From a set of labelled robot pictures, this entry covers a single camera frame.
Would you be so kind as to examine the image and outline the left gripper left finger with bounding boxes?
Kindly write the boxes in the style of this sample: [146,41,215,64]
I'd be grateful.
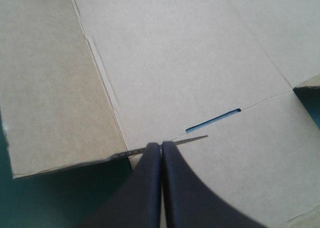
[79,142,162,228]

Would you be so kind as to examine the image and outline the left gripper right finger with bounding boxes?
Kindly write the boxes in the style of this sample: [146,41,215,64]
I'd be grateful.
[161,140,271,228]

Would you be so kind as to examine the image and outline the brown cardboard box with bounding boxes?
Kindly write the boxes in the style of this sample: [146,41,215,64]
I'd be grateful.
[0,0,320,228]

